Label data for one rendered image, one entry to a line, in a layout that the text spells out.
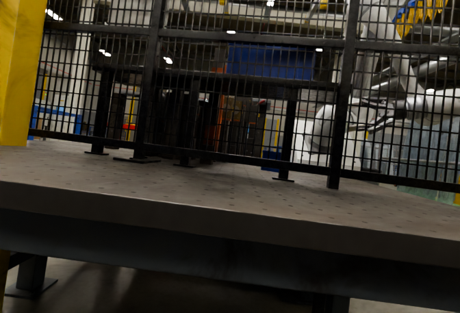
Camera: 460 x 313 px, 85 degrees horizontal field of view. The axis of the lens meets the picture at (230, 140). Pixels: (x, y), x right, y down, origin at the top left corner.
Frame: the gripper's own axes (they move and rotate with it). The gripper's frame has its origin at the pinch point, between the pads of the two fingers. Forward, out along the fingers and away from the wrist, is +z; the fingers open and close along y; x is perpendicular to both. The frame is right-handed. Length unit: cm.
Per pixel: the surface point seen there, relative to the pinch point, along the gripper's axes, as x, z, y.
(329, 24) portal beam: 162, -4, -420
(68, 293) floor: 17, 130, 77
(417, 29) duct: 626, -361, -1113
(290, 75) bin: -33.4, 17.0, 11.3
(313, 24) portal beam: 152, 25, -414
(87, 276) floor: 28, 136, 67
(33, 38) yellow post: -72, 97, 15
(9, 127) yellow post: -56, 103, 42
